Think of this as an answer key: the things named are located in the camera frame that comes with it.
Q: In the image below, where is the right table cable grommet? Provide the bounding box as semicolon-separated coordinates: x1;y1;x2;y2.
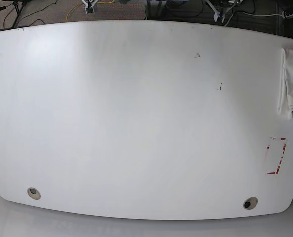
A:
243;197;258;210

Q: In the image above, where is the yellow cable on floor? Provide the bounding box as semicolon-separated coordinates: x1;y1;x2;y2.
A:
65;1;115;23

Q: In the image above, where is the black tripod stand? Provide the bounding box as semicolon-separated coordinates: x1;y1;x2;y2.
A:
11;0;31;29

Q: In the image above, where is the table cable grommet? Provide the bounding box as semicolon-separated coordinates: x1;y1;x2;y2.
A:
27;187;41;200
243;197;258;210

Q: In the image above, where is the white printed t-shirt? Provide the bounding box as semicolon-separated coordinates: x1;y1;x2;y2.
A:
277;48;293;120

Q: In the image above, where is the red tape rectangle marking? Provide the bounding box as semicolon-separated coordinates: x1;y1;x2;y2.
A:
264;137;287;175

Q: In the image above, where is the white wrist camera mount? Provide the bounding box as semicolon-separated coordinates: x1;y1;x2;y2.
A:
81;0;98;14
203;0;243;22

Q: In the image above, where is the left table cable grommet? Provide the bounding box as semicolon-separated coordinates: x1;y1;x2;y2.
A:
27;187;41;200

